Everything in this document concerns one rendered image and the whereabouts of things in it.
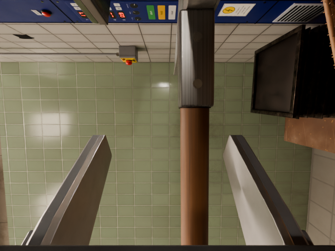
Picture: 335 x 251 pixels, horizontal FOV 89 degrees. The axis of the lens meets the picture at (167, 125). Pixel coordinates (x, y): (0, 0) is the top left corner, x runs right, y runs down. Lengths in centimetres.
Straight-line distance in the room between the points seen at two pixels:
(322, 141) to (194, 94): 82
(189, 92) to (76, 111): 146
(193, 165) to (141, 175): 136
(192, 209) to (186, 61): 15
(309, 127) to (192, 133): 86
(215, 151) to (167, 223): 75
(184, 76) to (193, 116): 4
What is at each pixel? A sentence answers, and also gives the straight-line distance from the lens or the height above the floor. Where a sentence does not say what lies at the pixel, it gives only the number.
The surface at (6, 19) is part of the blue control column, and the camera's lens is 101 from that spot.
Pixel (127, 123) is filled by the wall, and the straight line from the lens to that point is 145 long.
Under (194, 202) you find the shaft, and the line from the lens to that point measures 19.
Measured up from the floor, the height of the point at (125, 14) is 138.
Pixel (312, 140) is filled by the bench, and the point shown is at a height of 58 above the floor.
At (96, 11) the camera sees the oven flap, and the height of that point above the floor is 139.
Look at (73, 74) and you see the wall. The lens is 162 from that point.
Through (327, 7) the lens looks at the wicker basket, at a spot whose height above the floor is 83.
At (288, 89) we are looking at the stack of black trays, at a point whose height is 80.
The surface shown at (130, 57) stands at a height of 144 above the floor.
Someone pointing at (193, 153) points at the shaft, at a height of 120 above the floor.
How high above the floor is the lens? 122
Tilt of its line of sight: level
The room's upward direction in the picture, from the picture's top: 90 degrees counter-clockwise
